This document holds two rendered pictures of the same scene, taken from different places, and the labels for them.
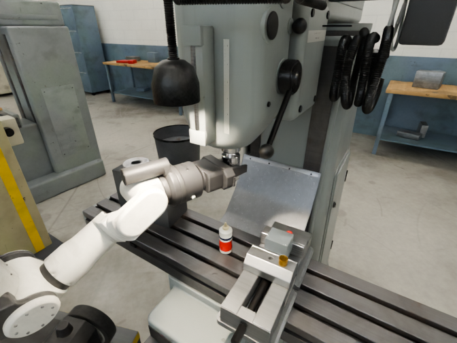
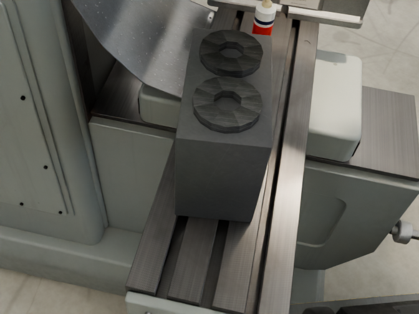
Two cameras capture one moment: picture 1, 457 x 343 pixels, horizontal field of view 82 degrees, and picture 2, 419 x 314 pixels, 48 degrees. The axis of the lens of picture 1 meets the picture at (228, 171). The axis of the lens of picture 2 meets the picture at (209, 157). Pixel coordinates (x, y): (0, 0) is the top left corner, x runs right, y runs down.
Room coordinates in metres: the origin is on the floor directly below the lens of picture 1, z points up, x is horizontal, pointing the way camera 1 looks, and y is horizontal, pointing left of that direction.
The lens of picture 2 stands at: (1.03, 0.70, 1.55)
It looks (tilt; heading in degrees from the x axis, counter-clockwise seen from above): 52 degrees down; 245
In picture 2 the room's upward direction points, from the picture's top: 6 degrees clockwise
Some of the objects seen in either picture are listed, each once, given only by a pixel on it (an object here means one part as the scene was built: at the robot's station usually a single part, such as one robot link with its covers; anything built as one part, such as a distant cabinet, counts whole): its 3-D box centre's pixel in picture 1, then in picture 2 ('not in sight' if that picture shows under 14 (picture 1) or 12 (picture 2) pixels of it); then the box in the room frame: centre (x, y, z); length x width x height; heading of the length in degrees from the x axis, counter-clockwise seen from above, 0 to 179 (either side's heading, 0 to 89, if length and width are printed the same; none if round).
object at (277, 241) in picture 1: (278, 244); not in sight; (0.53, -0.13, 1.04); 0.06 x 0.05 x 0.06; 60
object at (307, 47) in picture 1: (269, 60); not in sight; (0.77, -0.11, 1.47); 0.24 x 0.19 x 0.26; 58
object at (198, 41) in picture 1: (200, 89); not in sight; (0.51, 0.05, 1.45); 0.04 x 0.04 x 0.21; 58
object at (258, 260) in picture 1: (270, 265); not in sight; (0.48, -0.11, 1.02); 0.12 x 0.06 x 0.04; 60
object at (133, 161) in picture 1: (151, 189); (223, 123); (0.82, 0.28, 1.03); 0.22 x 0.12 x 0.20; 65
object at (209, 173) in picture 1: (200, 177); not in sight; (0.55, 0.07, 1.23); 0.13 x 0.12 x 0.10; 37
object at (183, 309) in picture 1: (230, 284); (254, 83); (0.60, -0.01, 0.79); 0.50 x 0.35 x 0.12; 148
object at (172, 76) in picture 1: (175, 79); not in sight; (0.42, 0.08, 1.48); 0.07 x 0.07 x 0.06
